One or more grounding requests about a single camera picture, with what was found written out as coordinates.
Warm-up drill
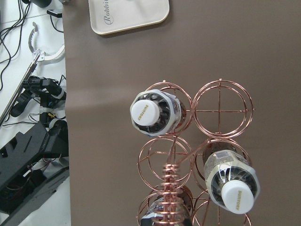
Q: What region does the white rabbit tray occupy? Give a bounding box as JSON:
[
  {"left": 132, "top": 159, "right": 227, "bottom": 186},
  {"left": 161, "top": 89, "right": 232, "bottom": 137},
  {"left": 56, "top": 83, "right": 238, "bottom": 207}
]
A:
[{"left": 88, "top": 0, "right": 170, "bottom": 35}]

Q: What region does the black device housing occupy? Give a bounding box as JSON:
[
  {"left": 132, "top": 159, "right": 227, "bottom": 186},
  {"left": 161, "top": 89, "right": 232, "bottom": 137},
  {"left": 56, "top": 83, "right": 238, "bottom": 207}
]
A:
[{"left": 0, "top": 120, "right": 69, "bottom": 226}]

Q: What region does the tea bottle white cap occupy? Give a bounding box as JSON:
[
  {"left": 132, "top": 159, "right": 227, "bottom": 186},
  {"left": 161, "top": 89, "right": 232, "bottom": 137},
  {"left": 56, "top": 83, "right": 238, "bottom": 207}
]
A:
[{"left": 130, "top": 89, "right": 186, "bottom": 137}]

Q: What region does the copper wire bottle basket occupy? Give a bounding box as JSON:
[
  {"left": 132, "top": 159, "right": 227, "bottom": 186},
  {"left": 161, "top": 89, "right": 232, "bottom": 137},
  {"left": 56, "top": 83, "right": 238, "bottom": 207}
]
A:
[{"left": 137, "top": 79, "right": 254, "bottom": 226}]

